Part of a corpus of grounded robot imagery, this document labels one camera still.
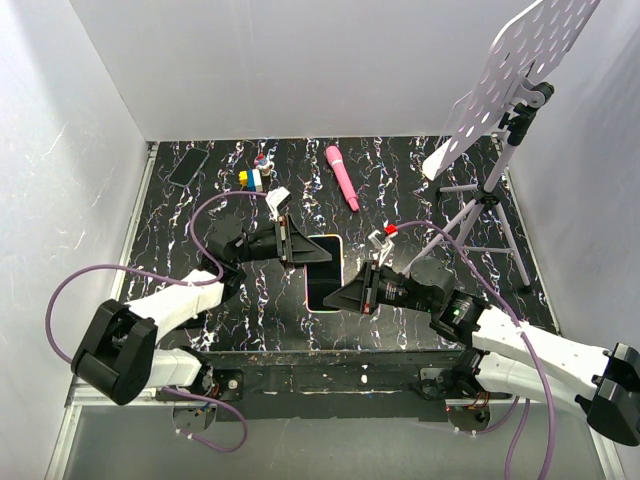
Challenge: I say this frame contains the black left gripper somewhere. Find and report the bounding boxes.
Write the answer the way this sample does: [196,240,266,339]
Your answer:
[233,215,333,270]

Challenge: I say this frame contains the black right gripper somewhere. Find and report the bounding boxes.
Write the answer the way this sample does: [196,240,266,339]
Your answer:
[323,259,437,313]

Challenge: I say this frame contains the pink phone case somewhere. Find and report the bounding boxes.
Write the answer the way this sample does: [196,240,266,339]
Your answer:
[304,233,346,315]

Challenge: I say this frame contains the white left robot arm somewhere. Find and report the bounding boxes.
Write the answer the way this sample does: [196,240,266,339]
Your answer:
[71,215,332,405]

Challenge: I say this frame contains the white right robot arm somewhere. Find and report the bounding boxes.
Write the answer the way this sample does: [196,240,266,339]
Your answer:
[324,257,639,446]

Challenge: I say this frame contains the dark phone blue case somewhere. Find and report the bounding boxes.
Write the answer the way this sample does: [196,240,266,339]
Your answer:
[168,148,209,188]

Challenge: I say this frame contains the colourful toy block stack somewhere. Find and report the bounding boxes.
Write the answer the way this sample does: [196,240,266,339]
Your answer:
[238,169,264,193]

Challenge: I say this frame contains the small toy figure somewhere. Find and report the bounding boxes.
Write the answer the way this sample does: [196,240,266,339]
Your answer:
[254,154,274,177]

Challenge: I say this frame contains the pink cylindrical wand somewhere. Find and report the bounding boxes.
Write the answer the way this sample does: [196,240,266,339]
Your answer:
[325,145,359,212]

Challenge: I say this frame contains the purple music stand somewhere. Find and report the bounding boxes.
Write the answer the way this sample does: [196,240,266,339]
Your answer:
[422,0,600,287]

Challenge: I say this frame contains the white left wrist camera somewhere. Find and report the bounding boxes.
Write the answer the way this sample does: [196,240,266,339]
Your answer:
[265,187,291,220]

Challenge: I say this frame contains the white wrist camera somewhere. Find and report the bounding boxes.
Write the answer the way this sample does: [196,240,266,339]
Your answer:
[265,187,291,220]
[368,224,398,266]

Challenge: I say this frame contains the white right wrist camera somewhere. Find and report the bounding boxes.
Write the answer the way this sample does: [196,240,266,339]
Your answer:
[368,224,398,266]

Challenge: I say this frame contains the aluminium frame rail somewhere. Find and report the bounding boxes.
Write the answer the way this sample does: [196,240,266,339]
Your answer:
[44,142,159,480]

